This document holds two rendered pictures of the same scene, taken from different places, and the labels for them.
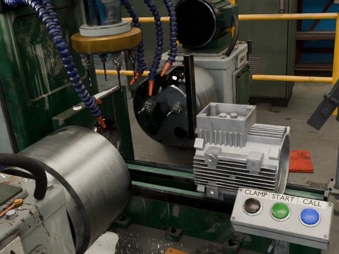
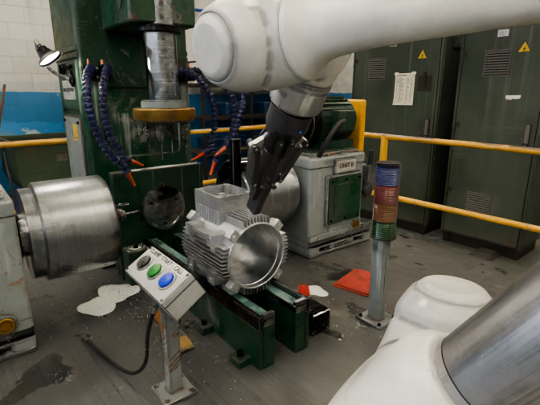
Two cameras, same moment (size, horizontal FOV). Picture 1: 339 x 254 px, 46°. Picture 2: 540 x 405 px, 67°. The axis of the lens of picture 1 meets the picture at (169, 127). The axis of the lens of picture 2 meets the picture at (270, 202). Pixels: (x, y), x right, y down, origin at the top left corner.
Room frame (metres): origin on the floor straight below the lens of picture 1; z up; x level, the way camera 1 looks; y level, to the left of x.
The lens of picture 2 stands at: (0.06, -0.66, 1.38)
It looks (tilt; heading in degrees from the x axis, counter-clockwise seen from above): 15 degrees down; 25
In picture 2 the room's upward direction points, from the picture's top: straight up
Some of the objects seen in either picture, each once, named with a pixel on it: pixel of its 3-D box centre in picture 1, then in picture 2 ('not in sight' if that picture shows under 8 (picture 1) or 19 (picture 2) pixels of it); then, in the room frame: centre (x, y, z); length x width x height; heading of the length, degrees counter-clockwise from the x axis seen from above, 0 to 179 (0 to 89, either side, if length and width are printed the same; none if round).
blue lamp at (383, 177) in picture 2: not in sight; (387, 174); (1.06, -0.51, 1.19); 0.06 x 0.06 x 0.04
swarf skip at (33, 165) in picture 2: not in sight; (63, 169); (3.65, 3.86, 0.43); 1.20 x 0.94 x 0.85; 157
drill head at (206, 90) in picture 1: (180, 99); (263, 190); (1.34, -0.05, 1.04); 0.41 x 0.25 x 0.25; 153
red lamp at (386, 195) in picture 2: not in sight; (386, 193); (1.06, -0.51, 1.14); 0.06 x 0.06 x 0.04
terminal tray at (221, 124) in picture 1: (227, 124); (224, 203); (0.91, -0.14, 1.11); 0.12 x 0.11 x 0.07; 62
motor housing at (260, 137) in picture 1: (243, 160); (234, 243); (0.89, -0.18, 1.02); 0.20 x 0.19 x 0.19; 62
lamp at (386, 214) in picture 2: not in sight; (385, 210); (1.06, -0.51, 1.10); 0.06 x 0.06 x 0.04
